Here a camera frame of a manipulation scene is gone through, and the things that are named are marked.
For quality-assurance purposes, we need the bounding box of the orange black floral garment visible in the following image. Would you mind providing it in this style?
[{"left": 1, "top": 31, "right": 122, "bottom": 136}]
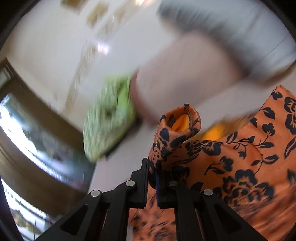
[{"left": 127, "top": 85, "right": 296, "bottom": 241}]

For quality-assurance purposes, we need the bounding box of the brown wooden glass door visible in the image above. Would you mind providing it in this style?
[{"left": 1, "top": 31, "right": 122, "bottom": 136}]
[{"left": 1, "top": 60, "right": 94, "bottom": 240}]

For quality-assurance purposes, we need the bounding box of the green patterned pillow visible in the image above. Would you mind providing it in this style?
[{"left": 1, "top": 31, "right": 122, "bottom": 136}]
[{"left": 83, "top": 75, "right": 136, "bottom": 162}]

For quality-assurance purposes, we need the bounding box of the beige quilted bed mattress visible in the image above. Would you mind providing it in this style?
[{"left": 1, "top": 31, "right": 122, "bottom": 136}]
[{"left": 90, "top": 33, "right": 295, "bottom": 191}]

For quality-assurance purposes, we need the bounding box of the light blue folded blanket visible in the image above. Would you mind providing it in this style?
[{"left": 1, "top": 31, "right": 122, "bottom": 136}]
[{"left": 158, "top": 1, "right": 295, "bottom": 81}]

